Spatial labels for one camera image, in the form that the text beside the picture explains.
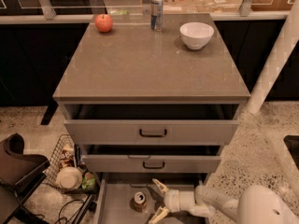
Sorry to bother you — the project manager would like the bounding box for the middle grey drawer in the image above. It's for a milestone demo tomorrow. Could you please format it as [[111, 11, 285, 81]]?
[[83, 145, 221, 173]]

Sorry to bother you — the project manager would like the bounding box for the orange soda can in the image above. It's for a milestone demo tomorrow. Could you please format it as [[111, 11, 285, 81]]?
[[133, 191, 147, 212]]

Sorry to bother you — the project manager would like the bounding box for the white diagonal post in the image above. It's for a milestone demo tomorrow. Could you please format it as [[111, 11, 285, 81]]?
[[246, 0, 299, 114]]

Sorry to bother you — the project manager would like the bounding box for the white ceramic bowl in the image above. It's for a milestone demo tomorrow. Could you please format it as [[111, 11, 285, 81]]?
[[179, 22, 214, 49]]

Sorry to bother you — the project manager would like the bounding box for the grey drawer cabinet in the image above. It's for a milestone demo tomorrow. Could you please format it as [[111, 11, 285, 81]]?
[[52, 13, 251, 185]]

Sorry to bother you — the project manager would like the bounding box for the brown snack package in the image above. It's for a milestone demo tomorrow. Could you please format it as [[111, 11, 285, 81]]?
[[59, 145, 75, 169]]

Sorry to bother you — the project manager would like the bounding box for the black wire basket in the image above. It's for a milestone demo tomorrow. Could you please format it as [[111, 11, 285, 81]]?
[[45, 134, 97, 194]]

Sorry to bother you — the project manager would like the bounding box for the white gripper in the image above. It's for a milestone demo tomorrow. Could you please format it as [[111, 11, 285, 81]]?
[[149, 178, 196, 224]]

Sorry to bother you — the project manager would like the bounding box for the blue silver energy drink can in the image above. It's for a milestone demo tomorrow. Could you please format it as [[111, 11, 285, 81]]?
[[150, 0, 164, 31]]

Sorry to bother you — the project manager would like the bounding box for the top grey drawer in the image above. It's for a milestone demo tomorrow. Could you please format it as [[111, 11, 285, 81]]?
[[65, 104, 238, 145]]

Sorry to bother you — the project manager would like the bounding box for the black cable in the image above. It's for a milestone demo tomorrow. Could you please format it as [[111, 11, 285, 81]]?
[[54, 198, 94, 224]]

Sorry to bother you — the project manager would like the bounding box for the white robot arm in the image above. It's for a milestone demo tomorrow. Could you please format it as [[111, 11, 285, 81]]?
[[149, 178, 299, 224]]

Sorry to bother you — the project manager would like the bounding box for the black chair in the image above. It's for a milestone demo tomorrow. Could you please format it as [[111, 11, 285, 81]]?
[[0, 133, 50, 224]]

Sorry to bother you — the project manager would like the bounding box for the bottom grey drawer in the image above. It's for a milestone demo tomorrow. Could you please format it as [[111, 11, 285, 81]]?
[[94, 173, 201, 224]]

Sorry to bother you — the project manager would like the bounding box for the grey drawer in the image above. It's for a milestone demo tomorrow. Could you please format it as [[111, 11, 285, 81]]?
[[94, 173, 201, 224], [65, 104, 238, 145], [83, 145, 221, 173]]

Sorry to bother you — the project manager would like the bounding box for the green snack bag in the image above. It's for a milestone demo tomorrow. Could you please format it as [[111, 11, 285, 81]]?
[[81, 172, 96, 190]]

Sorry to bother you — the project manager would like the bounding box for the red apple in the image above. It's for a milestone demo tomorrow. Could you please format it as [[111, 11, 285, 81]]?
[[95, 14, 113, 33]]

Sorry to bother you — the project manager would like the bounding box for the white lidded cup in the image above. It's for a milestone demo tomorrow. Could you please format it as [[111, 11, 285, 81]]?
[[56, 167, 82, 189]]

